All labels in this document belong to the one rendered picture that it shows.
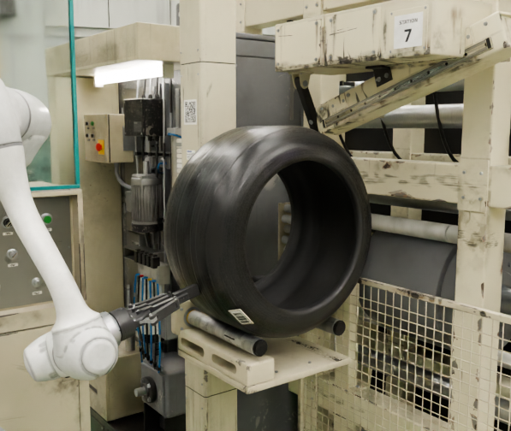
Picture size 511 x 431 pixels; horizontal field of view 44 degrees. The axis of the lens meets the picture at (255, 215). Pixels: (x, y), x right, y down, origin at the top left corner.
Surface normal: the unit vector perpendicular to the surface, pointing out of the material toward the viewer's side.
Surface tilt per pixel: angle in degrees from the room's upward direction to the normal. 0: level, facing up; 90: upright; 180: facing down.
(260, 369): 90
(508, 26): 72
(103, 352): 85
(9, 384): 90
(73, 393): 90
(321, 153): 80
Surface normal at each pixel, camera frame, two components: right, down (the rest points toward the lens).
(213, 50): 0.59, 0.11
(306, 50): -0.81, 0.08
